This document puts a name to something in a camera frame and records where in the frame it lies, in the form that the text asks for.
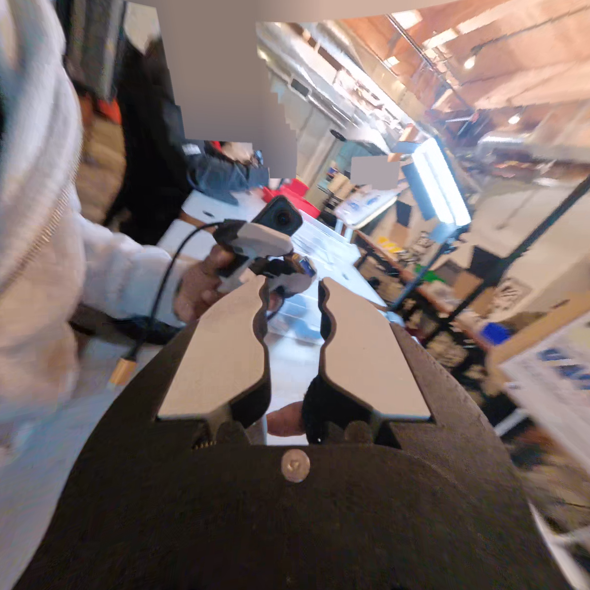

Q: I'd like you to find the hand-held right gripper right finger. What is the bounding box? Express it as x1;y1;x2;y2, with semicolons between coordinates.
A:
317;277;433;428

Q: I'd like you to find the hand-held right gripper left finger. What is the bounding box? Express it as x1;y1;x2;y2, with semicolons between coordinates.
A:
158;276;271;428

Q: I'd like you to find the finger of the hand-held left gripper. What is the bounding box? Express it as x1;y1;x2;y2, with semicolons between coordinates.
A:
272;272;317;298
232;223;295;259

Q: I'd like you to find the black usb cable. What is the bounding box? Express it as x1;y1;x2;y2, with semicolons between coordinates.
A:
107;221;319;391

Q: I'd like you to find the person's left forearm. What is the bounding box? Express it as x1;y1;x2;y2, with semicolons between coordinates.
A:
71;216;195;324

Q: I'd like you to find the person's left hand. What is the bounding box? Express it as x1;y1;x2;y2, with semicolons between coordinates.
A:
174;246;236;324

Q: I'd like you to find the person's right hand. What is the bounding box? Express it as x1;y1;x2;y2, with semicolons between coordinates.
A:
266;400;306;438

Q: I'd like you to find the red plastic bin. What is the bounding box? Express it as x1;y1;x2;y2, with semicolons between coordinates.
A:
264;179;320;220

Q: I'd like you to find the white light panel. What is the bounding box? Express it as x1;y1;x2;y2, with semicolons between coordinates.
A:
409;137;472;228

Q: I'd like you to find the white poster board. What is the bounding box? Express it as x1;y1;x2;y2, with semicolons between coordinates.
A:
499;313;590;464

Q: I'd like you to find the person's white jacket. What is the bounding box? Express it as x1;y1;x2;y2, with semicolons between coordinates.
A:
0;0;93;415

